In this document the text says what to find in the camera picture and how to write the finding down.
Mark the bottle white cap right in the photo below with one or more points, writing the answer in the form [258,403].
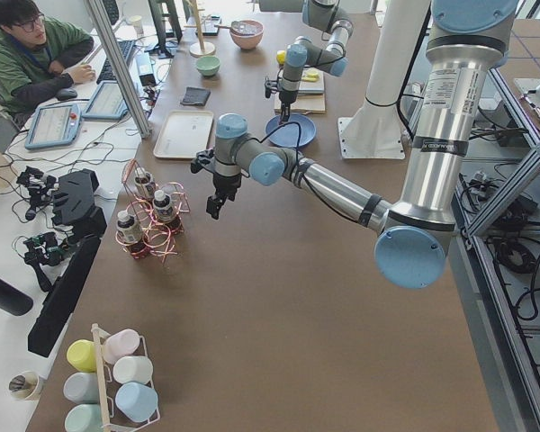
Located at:
[128,228]

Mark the bottle white cap top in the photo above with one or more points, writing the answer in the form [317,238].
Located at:
[145,183]

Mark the blue plate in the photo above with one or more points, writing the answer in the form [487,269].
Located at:
[299,132]

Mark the person in green jacket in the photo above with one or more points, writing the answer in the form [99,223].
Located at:
[39,56]

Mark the bottle white cap middle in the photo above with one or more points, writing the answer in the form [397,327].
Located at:
[163,206]

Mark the steel ice scoop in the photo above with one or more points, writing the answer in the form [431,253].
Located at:
[239,27]

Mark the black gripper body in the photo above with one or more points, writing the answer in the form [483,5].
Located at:
[287,97]
[225,184]

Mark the grey cup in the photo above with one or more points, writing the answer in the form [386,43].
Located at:
[81,388]

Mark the green bowl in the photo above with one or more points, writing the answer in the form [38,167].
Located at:
[208,66]

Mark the yellow cup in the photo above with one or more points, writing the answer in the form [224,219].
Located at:
[81,355]

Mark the light blue cup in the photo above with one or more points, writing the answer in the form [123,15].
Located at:
[137,401]

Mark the teach pendant right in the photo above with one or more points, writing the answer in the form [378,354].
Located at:
[106,103]

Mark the cream rabbit tray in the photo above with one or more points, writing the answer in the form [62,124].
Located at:
[183,134]

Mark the bottle white cap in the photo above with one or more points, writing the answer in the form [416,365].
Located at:
[145,183]
[163,206]
[128,228]

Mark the wooden cutting board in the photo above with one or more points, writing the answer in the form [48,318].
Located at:
[311,95]

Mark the aluminium frame post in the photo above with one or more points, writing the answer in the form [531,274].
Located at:
[100,20]

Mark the black water bottle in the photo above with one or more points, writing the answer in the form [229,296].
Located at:
[14,301]

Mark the black soundbar device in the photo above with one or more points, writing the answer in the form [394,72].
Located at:
[62,299]

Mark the pink bowl of ice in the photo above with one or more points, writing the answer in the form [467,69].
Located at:
[249,41]

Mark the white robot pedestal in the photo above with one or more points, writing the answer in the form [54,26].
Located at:
[375,129]

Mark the copper wire bottle rack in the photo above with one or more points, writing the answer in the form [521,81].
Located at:
[159,239]

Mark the paper cup with tools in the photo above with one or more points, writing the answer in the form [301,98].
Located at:
[26,386]

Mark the teach pendant left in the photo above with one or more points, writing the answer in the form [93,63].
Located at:
[53,126]

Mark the pink cup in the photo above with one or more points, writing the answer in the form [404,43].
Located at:
[120,344]

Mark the white wire cup rack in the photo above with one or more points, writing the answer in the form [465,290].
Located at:
[112,418]

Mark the mint green cup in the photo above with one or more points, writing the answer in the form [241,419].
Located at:
[84,418]

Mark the wooden cup stand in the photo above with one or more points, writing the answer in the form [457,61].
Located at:
[202,47]

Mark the black computer mouse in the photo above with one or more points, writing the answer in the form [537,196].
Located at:
[66,94]

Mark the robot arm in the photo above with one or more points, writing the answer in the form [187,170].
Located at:
[467,39]
[336,27]

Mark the yellow lemon lower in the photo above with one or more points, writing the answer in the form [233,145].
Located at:
[280,57]

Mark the white cup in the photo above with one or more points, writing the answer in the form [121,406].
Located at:
[133,368]

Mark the grey folded cloth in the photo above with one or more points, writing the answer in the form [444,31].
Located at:
[195,96]

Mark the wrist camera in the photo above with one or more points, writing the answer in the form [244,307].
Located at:
[272,86]
[203,160]

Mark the yellow plastic knife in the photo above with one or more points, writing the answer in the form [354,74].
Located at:
[310,78]

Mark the teach pendant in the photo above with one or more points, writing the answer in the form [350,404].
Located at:
[106,103]
[53,126]

